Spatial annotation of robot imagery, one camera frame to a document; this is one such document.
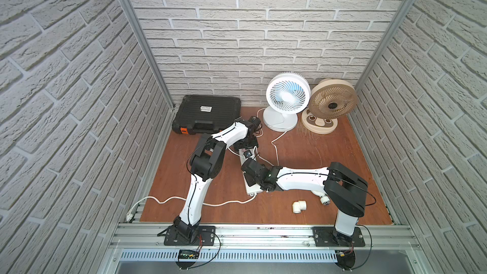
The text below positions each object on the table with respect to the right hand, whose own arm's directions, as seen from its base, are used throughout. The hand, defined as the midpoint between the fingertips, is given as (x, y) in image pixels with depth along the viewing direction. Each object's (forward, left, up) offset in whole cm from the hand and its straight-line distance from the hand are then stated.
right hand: (252, 170), depth 89 cm
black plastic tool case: (+35, +25, +3) cm, 43 cm away
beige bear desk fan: (+24, -41, +21) cm, 51 cm away
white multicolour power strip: (0, +2, +14) cm, 15 cm away
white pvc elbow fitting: (-17, -19, -1) cm, 26 cm away
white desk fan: (+27, -19, +24) cm, 40 cm away
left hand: (+17, +3, -3) cm, 18 cm away
